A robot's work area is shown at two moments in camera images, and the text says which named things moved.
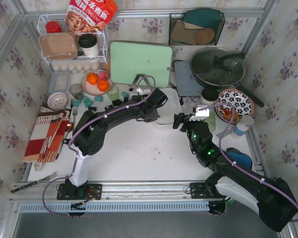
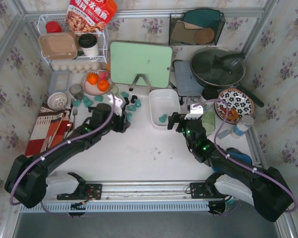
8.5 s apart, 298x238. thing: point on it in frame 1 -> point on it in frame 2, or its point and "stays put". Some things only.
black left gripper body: x=151 y=112 -> x=124 y=121
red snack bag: x=85 y=16 stays put
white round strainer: x=57 y=101 stays put
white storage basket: x=167 y=111 stays put
